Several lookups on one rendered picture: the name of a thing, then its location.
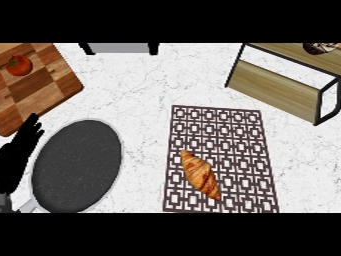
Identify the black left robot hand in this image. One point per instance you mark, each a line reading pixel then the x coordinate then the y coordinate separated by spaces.
pixel 11 156

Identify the grey appliance with black legs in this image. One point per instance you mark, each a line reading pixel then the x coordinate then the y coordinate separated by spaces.
pixel 120 48

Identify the wooden tiered shelf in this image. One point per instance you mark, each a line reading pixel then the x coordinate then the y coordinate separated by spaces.
pixel 296 80

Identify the red tomato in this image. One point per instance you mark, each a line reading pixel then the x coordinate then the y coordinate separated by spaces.
pixel 18 65

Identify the checkered wooden cutting board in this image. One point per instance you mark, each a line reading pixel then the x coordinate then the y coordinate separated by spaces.
pixel 27 86

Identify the brown patterned placemat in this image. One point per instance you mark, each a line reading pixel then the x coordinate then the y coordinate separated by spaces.
pixel 221 160

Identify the chocolate cupcake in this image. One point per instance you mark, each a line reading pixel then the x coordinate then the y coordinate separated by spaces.
pixel 321 47

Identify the golden brown croissant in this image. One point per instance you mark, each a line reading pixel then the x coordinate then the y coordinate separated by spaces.
pixel 201 174

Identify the dark grey frying pan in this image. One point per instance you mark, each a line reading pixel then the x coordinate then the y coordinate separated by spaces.
pixel 77 165

